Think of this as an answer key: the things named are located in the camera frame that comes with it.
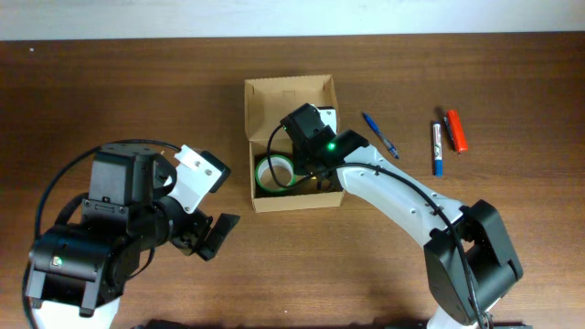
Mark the green tape roll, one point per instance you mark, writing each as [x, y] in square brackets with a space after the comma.
[276, 168]

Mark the brown cardboard box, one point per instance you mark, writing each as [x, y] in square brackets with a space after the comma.
[266, 102]

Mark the blue ballpoint pen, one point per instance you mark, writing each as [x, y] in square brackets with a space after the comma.
[387, 143]

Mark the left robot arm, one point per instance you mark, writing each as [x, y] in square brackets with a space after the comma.
[137, 201]

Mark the blue white marker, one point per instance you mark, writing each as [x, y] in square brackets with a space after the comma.
[437, 149]

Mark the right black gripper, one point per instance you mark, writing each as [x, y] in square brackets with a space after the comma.
[321, 181]

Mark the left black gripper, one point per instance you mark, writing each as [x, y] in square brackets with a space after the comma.
[197, 235]

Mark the red utility knife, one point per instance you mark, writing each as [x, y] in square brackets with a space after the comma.
[456, 132]

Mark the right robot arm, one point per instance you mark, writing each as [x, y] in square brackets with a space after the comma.
[470, 260]

